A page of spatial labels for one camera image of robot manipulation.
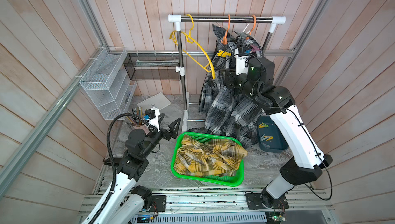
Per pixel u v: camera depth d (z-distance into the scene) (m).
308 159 0.40
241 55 0.49
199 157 0.78
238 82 0.52
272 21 0.59
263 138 0.95
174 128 0.58
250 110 0.67
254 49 0.58
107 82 0.69
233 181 0.78
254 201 0.73
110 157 0.51
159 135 0.59
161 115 0.69
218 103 0.70
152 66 1.03
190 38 0.66
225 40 0.65
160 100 1.16
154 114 0.55
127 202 0.59
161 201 0.73
